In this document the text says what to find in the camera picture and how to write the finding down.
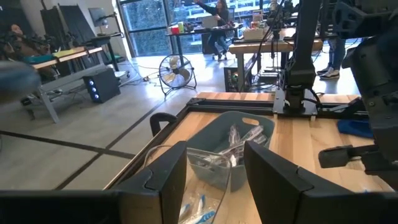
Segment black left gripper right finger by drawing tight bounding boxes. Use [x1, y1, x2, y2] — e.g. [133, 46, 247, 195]
[243, 140, 398, 224]

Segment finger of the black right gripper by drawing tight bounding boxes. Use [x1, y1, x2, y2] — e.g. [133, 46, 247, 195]
[318, 144, 379, 169]

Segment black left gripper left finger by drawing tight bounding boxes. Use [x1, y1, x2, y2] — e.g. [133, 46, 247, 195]
[0, 141, 188, 224]

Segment blue toothbrush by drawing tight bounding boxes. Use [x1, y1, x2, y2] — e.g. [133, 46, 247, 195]
[186, 210, 218, 224]
[197, 194, 207, 215]
[179, 203, 192, 222]

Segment clear plastic bin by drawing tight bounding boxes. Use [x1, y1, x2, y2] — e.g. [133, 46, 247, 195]
[142, 144, 233, 224]

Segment pale toothbrush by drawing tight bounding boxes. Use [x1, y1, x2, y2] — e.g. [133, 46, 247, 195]
[222, 124, 266, 156]

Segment teal plastic bin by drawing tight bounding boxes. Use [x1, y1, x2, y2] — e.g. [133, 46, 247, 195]
[186, 111, 276, 193]

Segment grey monitor on arm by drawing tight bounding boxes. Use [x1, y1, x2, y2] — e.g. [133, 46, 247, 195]
[88, 7, 109, 35]

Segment blue cloth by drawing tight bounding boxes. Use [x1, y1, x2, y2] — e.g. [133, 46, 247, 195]
[336, 118, 374, 139]

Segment person's legs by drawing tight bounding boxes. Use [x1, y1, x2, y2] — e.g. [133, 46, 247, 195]
[316, 37, 347, 80]

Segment black table clamp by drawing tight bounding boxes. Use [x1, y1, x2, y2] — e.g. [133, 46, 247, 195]
[149, 112, 179, 138]

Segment computer tower with blue lights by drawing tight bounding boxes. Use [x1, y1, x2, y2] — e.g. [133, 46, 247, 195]
[82, 67, 121, 104]

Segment black floor fan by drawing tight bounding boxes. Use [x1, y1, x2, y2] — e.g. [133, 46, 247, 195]
[158, 54, 198, 97]

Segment small computer tower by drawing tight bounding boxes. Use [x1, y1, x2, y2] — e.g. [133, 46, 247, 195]
[223, 63, 250, 93]

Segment wooden workbench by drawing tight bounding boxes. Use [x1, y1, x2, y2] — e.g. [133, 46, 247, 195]
[228, 27, 325, 93]

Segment wooden bench table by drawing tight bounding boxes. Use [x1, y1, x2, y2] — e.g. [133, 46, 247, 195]
[18, 45, 108, 124]

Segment dark desk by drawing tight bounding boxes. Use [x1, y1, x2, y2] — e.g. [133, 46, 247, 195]
[165, 24, 241, 63]

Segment person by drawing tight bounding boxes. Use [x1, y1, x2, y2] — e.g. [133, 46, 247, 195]
[0, 23, 52, 63]
[195, 0, 236, 62]

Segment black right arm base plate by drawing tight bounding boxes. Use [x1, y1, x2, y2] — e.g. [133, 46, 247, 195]
[272, 88, 318, 118]

